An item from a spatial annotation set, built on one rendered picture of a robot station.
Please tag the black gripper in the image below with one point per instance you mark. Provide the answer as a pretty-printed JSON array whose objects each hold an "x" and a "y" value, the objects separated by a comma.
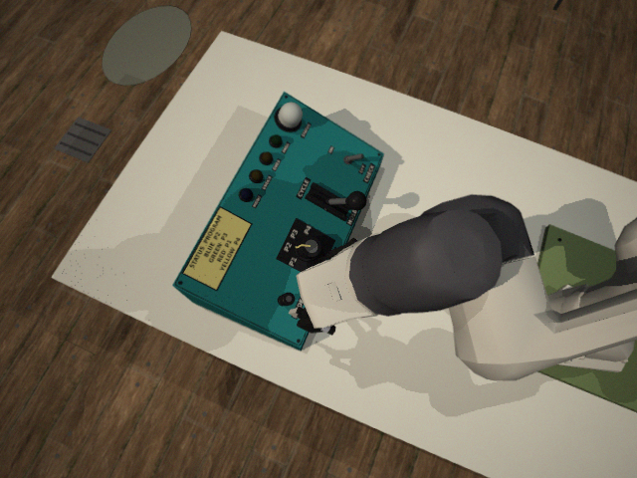
[{"x": 304, "y": 321}]

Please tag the teal control console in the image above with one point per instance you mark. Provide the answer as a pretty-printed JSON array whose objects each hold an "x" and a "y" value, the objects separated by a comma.
[{"x": 275, "y": 222}]

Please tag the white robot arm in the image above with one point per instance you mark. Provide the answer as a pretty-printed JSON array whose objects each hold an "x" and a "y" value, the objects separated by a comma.
[{"x": 504, "y": 329}]

